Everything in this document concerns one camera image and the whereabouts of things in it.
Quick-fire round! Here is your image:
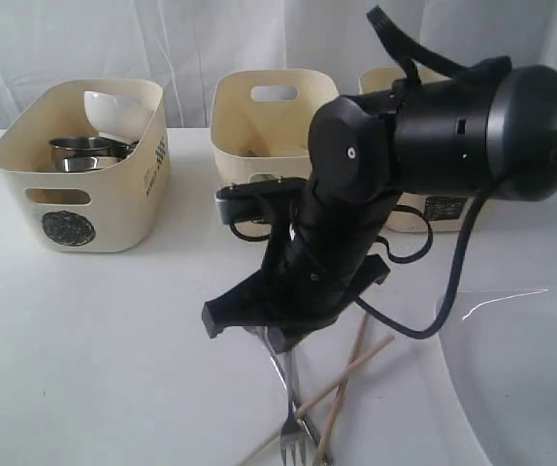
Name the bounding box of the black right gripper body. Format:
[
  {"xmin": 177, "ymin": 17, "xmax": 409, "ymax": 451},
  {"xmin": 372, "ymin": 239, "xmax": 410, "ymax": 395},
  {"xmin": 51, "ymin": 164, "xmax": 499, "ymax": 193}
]
[{"xmin": 262, "ymin": 180, "xmax": 396, "ymax": 324}]

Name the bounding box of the steel mug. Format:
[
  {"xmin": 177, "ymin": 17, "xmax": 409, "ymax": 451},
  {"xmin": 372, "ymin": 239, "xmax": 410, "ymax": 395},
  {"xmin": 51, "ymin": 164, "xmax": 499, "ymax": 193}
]
[
  {"xmin": 110, "ymin": 140, "xmax": 138, "ymax": 159},
  {"xmin": 49, "ymin": 136, "xmax": 112, "ymax": 160}
]

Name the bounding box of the white plastic bowl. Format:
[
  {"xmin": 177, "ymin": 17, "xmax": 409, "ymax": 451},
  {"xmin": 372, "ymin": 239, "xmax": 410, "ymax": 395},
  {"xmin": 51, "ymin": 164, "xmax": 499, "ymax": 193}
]
[{"xmin": 83, "ymin": 90, "xmax": 154, "ymax": 143}]

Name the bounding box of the steel bowl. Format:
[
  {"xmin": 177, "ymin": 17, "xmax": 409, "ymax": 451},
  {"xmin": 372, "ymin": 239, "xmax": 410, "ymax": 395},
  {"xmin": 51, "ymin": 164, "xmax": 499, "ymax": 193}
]
[{"xmin": 61, "ymin": 156, "xmax": 122, "ymax": 173}]

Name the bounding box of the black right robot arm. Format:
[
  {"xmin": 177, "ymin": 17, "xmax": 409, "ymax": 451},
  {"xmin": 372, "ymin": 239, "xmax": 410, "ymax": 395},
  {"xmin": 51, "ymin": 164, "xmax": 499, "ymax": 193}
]
[{"xmin": 202, "ymin": 57, "xmax": 557, "ymax": 352}]

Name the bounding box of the wooden chopstick right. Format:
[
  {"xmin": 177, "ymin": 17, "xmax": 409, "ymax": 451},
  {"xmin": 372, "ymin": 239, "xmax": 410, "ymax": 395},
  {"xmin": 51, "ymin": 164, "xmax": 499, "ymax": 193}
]
[{"xmin": 313, "ymin": 313, "xmax": 369, "ymax": 465}]

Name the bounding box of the steel fork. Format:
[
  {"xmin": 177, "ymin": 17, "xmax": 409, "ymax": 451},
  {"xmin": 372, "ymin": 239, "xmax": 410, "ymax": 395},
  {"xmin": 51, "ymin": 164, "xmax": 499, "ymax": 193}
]
[{"xmin": 278, "ymin": 349, "xmax": 307, "ymax": 466}]

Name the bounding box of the steel spoon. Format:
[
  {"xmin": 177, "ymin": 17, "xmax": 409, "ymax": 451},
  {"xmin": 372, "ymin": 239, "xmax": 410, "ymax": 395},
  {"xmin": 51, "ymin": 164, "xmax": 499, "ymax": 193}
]
[{"xmin": 248, "ymin": 327, "xmax": 333, "ymax": 465}]

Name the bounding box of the cream bin with square mark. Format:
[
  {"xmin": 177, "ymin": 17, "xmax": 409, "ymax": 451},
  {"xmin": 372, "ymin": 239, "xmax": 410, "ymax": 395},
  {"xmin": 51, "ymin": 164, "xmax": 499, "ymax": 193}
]
[{"xmin": 359, "ymin": 67, "xmax": 472, "ymax": 233}]

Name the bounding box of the cream bin with triangle mark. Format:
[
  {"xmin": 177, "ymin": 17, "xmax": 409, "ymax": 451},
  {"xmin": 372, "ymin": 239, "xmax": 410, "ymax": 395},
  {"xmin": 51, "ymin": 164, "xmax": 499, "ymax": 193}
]
[{"xmin": 211, "ymin": 68, "xmax": 341, "ymax": 224}]

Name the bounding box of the cream bin with circle mark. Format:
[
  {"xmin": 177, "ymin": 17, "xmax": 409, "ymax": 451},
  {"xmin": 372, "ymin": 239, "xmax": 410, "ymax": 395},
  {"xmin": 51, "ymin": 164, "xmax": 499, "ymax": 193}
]
[{"xmin": 0, "ymin": 79, "xmax": 171, "ymax": 252}]

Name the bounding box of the white square plate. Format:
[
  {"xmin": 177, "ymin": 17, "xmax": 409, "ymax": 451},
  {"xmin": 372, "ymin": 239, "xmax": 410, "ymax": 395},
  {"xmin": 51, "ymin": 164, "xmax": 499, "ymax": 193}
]
[{"xmin": 439, "ymin": 286, "xmax": 557, "ymax": 465}]

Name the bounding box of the white backdrop curtain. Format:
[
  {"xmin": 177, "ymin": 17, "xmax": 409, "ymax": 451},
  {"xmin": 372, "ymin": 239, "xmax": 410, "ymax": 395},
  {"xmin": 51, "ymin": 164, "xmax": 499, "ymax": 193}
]
[{"xmin": 0, "ymin": 0, "xmax": 557, "ymax": 128}]

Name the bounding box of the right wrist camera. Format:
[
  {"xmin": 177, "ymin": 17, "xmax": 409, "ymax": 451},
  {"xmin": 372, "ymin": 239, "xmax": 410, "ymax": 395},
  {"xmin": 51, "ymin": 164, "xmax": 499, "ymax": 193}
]
[{"xmin": 214, "ymin": 178, "xmax": 307, "ymax": 225}]

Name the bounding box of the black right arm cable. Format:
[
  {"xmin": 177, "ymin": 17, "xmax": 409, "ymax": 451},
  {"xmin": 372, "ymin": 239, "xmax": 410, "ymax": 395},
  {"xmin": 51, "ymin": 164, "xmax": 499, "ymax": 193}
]
[{"xmin": 355, "ymin": 4, "xmax": 512, "ymax": 341}]

